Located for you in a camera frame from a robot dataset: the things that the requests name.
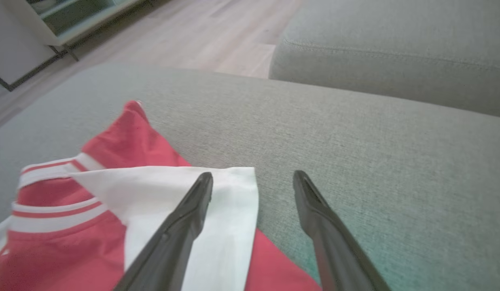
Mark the white cabinet with black frame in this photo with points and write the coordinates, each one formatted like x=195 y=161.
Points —
x=31 y=32

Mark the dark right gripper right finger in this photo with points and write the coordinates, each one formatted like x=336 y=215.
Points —
x=335 y=242

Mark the grey sofa seat cushion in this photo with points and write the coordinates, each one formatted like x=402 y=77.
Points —
x=395 y=48
x=355 y=161

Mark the red white basketball jersey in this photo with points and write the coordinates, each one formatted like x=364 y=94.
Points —
x=72 y=242

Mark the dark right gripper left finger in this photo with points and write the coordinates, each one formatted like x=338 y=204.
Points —
x=173 y=242

